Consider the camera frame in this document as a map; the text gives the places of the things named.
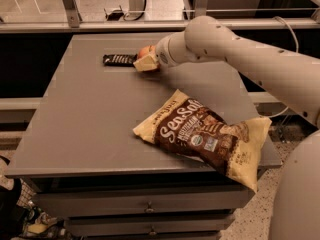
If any metal railing frame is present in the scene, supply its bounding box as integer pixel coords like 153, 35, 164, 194
0, 0, 320, 33

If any grey drawer cabinet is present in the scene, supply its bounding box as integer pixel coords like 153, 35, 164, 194
4, 30, 283, 240

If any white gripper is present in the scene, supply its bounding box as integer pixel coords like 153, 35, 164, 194
133, 37, 182, 72

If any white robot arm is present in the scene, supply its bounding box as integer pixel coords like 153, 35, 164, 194
135, 16, 320, 240

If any red apple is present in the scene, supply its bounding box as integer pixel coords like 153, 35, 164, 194
137, 45, 155, 59

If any lower drawer knob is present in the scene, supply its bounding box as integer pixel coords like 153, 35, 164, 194
148, 227, 158, 236

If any yellow brown chip bag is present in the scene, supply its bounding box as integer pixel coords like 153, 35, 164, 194
133, 90, 271, 191

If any clutter pile bottom left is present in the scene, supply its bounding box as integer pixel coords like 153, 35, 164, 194
0, 156, 73, 240

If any black rxbar chocolate bar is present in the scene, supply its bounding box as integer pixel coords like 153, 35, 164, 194
103, 54, 137, 67

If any drawer knob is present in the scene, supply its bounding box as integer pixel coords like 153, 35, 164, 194
148, 227, 158, 236
144, 202, 155, 213

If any upper drawer knob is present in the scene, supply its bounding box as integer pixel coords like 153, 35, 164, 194
144, 202, 155, 213

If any white cable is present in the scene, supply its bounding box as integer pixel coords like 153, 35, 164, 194
266, 15, 300, 119

